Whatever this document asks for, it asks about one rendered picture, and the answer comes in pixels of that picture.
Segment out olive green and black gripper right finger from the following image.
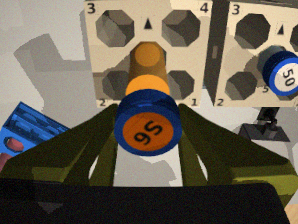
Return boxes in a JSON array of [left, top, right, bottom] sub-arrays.
[[178, 103, 298, 209]]

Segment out grey flat mat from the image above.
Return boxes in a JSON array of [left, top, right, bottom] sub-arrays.
[[0, 0, 298, 187]]

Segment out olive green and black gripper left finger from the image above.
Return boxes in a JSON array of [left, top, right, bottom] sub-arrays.
[[0, 103, 118, 186]]

